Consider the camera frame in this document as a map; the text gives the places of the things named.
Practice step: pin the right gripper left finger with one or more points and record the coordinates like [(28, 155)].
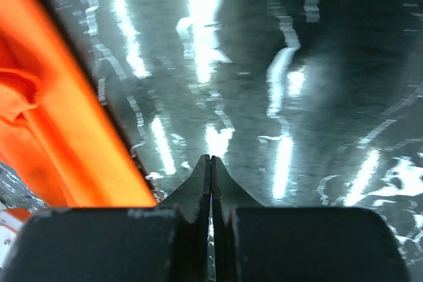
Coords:
[(168, 242)]

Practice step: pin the orange t-shirt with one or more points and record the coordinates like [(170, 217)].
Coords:
[(54, 132)]

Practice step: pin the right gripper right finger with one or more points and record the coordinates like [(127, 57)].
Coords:
[(258, 243)]

